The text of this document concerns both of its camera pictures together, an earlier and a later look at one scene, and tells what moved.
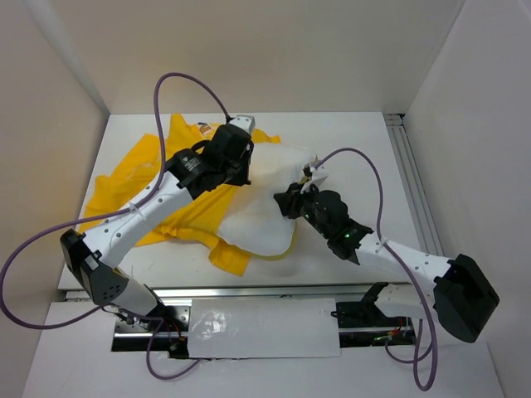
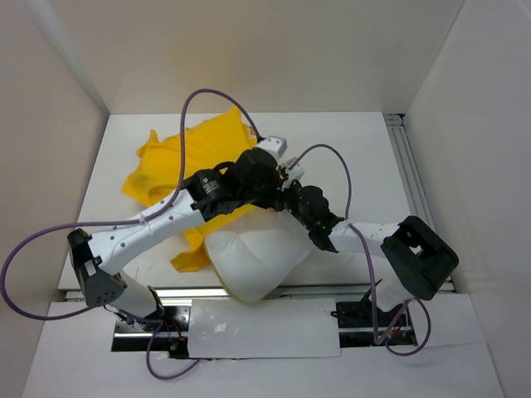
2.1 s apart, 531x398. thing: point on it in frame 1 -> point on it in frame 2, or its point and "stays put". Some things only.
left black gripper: (242, 178) -> (270, 201)
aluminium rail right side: (423, 223) stays put
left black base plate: (169, 335) stays put
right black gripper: (289, 201) stays put
